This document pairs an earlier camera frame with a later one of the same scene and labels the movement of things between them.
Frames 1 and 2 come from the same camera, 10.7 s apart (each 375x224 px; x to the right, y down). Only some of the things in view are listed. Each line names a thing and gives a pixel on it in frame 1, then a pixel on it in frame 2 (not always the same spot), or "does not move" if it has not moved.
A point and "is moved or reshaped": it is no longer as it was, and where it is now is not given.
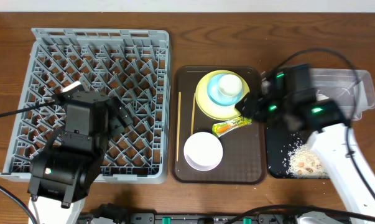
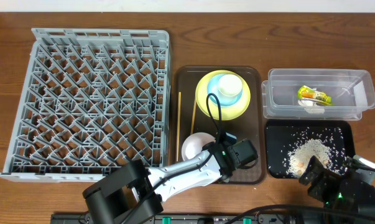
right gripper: x=253 y=103 -> x=328 y=179
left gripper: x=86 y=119 -> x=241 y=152
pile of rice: x=305 y=163 does not move
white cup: x=229 y=84 does not move
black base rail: x=172 y=217 does not move
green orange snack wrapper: x=219 y=128 is moved or reshaped
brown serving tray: x=244 y=158 does not move
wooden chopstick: x=178 y=129 does not move
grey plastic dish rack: x=134 y=65 does not move
